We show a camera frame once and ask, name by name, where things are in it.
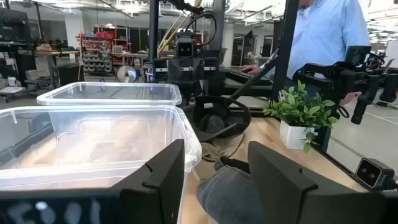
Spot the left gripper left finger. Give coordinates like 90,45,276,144
119,139,186,224

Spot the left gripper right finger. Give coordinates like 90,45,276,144
248,141,318,224

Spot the black baseball cap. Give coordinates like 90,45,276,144
182,95,252,143

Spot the khaki baseball cap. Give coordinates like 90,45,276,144
198,133,247,163

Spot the grey-blue denim cap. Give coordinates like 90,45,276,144
195,156,269,224

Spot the round silver fan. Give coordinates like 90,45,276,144
116,65,137,83

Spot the black desk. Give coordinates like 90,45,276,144
217,67,275,98

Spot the person's hand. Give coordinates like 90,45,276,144
338,91,359,106
239,64,262,75

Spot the green plant in white pot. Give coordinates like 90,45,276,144
263,80,340,154

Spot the clear plastic storage bin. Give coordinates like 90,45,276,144
0,105,203,224
36,82,183,107

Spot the shelf with red bins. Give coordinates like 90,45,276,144
76,26,131,77

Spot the black waste bin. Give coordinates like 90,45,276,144
57,62,81,86

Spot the black articulated device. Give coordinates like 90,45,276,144
293,45,398,125

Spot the cluttered workbench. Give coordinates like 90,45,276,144
0,40,81,91

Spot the person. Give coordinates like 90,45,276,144
239,0,373,106

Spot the white board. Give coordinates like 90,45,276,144
384,39,398,68

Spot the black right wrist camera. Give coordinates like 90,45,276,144
175,39,197,59

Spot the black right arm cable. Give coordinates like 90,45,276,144
183,11,218,47

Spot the black vertical frame post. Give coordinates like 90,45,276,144
148,0,160,65
271,0,300,102

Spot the black diagonal frame brace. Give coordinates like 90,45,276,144
228,55,280,102

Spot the small black table-level camera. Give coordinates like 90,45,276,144
354,157,398,191

